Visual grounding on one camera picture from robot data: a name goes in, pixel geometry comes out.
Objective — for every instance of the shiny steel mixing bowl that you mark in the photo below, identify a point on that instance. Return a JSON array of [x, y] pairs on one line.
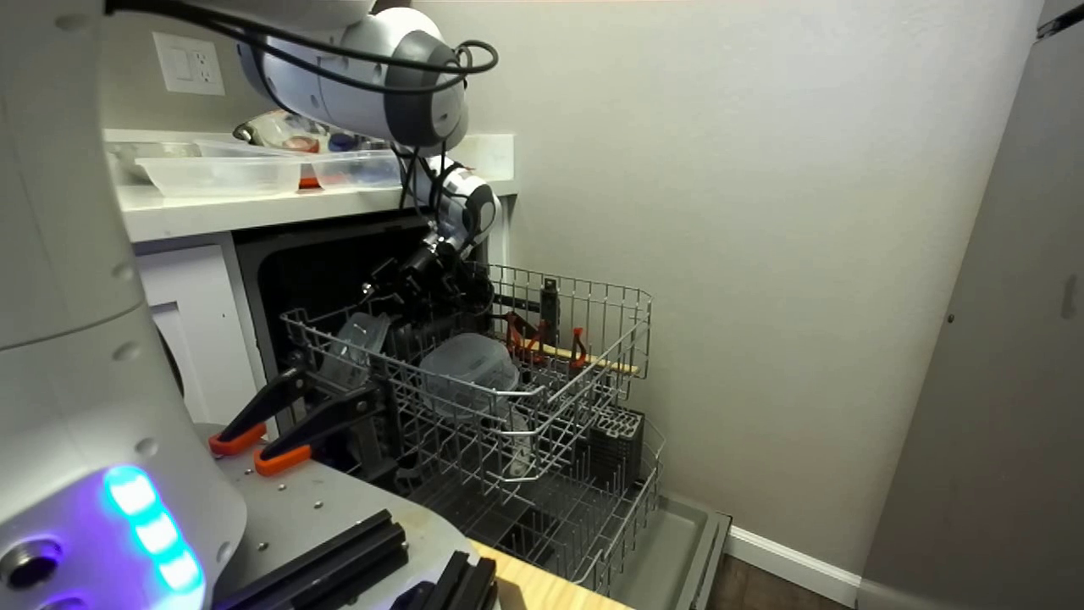
[[264, 128]]

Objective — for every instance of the frosted grey plastic container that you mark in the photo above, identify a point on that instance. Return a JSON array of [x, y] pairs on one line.
[[475, 365]]

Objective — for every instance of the white wall outlet plate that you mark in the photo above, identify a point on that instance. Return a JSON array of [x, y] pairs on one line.
[[186, 64]]

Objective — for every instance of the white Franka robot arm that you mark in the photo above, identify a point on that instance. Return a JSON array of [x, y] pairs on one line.
[[79, 341]]

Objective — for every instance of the black dishwasher body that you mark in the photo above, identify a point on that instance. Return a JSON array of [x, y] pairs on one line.
[[307, 271]]

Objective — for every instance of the dark cutlery basket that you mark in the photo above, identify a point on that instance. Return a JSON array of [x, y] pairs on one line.
[[619, 444]]

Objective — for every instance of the large clear plastic tub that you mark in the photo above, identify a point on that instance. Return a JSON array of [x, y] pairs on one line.
[[213, 175]]

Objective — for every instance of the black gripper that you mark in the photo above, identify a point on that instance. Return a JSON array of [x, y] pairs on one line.
[[444, 288]]

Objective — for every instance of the clear plastic bowl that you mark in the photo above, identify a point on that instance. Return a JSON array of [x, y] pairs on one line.
[[360, 341]]

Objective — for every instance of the stainless steel refrigerator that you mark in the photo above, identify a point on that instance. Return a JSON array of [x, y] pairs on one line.
[[993, 341]]

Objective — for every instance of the long black aluminium extrusion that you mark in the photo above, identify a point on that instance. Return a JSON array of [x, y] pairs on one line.
[[324, 565]]

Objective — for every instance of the wooden board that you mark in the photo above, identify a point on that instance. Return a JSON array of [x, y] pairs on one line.
[[553, 588]]

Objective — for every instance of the grey metal mounting plate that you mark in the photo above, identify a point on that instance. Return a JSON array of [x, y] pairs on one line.
[[327, 495]]

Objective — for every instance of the short black aluminium extrusion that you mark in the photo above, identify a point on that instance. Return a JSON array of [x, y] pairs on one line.
[[450, 585]]

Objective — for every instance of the white lower cabinet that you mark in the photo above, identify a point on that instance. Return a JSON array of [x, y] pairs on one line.
[[204, 326]]

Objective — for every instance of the black clamp orange tips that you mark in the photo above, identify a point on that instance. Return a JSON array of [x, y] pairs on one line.
[[324, 435], [256, 415]]

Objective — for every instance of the clear rectangular plastic container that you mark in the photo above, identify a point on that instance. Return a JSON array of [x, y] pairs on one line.
[[360, 171]]

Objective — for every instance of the dishwasher door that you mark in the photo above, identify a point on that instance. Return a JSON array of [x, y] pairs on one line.
[[689, 553]]

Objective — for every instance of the white baseboard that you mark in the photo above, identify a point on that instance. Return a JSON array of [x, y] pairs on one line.
[[789, 565]]

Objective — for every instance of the black bottle in rack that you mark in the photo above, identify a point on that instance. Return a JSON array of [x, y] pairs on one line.
[[551, 309]]

